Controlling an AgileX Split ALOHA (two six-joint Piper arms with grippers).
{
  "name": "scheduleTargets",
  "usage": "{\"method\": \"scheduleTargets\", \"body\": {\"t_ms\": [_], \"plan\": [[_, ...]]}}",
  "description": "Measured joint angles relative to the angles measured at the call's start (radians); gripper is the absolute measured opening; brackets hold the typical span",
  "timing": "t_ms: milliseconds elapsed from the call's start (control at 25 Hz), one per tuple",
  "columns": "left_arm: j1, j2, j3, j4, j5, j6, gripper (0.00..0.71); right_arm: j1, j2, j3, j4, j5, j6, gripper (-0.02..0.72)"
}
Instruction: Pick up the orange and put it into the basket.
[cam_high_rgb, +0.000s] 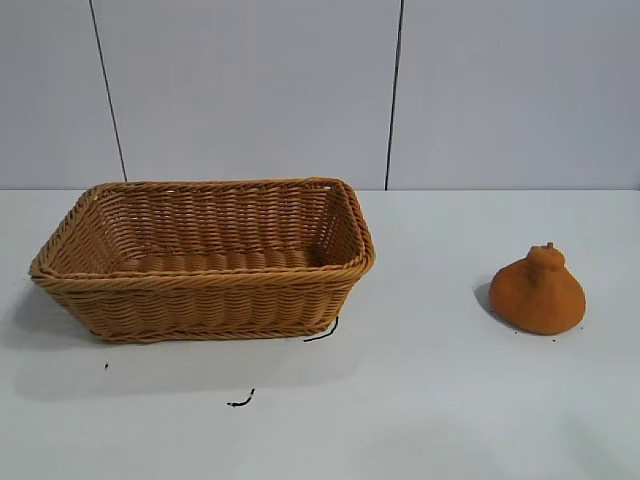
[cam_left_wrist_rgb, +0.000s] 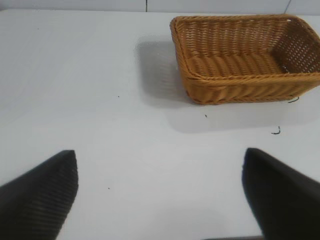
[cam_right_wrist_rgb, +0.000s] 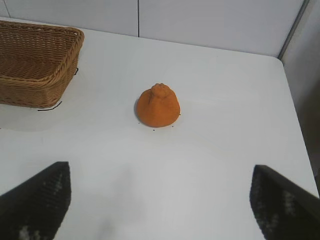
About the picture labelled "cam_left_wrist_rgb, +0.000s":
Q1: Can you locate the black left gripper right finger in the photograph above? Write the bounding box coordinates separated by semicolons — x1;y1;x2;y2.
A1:
241;147;320;240

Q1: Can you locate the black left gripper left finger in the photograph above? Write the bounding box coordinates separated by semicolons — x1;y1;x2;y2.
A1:
0;149;80;240

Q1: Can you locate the woven wicker rectangular basket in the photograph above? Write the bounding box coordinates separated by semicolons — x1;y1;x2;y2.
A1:
169;14;320;105

